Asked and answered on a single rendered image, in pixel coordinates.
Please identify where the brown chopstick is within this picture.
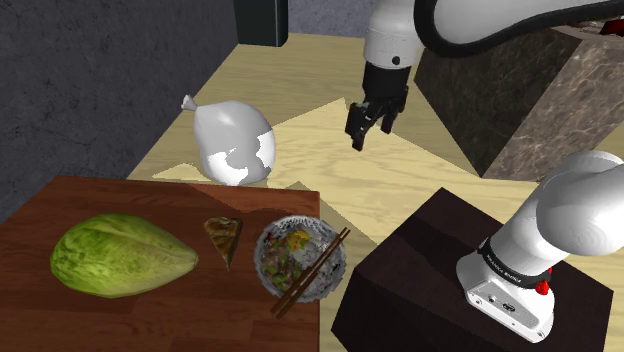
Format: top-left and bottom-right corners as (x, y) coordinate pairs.
(274, 229), (352, 321)
(269, 226), (349, 313)

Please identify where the black cabinet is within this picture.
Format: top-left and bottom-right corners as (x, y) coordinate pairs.
(232, 0), (290, 48)

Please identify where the brown wooden table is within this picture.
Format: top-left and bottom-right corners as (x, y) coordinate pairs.
(0, 175), (322, 352)

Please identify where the patterned bowl of food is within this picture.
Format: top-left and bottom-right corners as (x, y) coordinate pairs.
(253, 214), (348, 304)

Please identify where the brown marble block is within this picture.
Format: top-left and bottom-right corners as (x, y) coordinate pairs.
(413, 25), (624, 183)

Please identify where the white tied plastic bag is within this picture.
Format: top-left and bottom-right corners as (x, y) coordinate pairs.
(180, 94), (278, 187)

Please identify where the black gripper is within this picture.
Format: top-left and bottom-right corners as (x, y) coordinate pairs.
(344, 61), (414, 153)

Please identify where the brown pie slice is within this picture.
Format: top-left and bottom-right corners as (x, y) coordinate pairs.
(203, 216), (244, 272)

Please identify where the dark robot stand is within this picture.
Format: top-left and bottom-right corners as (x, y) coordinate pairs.
(330, 186), (615, 352)

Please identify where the green cabbage head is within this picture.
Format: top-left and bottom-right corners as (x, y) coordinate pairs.
(49, 212), (200, 300)

